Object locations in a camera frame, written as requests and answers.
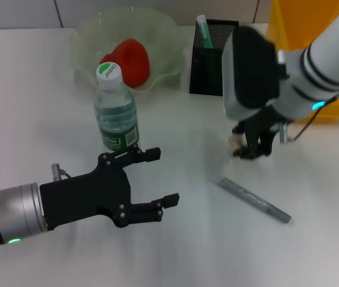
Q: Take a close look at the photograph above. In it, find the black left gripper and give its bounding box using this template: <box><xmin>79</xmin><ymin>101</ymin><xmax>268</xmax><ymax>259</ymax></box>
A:
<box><xmin>39</xmin><ymin>143</ymin><xmax>181</xmax><ymax>231</ymax></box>

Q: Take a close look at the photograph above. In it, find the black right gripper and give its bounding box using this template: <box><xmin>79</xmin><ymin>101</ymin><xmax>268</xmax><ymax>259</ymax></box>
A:
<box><xmin>231</xmin><ymin>103</ymin><xmax>288</xmax><ymax>161</ymax></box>

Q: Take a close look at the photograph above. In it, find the beige eraser with barcode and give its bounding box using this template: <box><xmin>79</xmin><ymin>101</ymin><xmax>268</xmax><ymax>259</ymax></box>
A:
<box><xmin>228</xmin><ymin>136</ymin><xmax>246</xmax><ymax>157</ymax></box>

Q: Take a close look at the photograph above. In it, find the grey marker pen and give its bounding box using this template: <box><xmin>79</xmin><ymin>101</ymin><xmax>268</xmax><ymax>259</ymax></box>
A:
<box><xmin>207</xmin><ymin>173</ymin><xmax>292</xmax><ymax>224</ymax></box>

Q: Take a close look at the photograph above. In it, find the clear water bottle green label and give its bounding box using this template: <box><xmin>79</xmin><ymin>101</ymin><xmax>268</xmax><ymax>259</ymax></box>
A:
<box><xmin>93</xmin><ymin>62</ymin><xmax>140</xmax><ymax>152</ymax></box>

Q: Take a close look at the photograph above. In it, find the green pen white cap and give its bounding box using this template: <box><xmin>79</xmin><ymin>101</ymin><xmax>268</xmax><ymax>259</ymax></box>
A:
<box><xmin>196</xmin><ymin>14</ymin><xmax>213</xmax><ymax>49</ymax></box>

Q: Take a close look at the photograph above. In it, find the black mesh pen holder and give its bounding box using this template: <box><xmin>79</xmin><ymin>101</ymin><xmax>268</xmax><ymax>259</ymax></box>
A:
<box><xmin>189</xmin><ymin>18</ymin><xmax>239</xmax><ymax>97</ymax></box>

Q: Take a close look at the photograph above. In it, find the red fruit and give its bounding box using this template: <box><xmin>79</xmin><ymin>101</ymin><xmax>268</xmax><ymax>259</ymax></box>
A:
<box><xmin>99</xmin><ymin>38</ymin><xmax>151</xmax><ymax>89</ymax></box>

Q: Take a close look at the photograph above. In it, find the pale green glass fruit bowl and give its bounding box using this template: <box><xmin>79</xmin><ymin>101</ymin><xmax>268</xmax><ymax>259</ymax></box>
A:
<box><xmin>68</xmin><ymin>6</ymin><xmax>188</xmax><ymax>97</ymax></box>

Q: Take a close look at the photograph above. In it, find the right wrist cable with connector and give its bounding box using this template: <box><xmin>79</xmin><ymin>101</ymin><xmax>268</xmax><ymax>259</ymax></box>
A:
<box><xmin>279</xmin><ymin>88</ymin><xmax>339</xmax><ymax>145</ymax></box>

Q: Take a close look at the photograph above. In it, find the wrist cable with connector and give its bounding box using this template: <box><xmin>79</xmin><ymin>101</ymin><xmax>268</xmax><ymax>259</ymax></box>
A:
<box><xmin>50</xmin><ymin>163</ymin><xmax>73</xmax><ymax>182</ymax></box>
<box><xmin>279</xmin><ymin>88</ymin><xmax>339</xmax><ymax>145</ymax></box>

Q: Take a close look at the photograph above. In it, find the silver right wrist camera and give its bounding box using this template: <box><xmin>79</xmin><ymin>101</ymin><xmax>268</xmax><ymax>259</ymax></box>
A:
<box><xmin>221</xmin><ymin>26</ymin><xmax>288</xmax><ymax>121</ymax></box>

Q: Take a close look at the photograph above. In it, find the left wrist cable with connector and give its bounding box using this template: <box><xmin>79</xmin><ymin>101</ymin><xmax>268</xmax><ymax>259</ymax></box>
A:
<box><xmin>50</xmin><ymin>163</ymin><xmax>73</xmax><ymax>182</ymax></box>

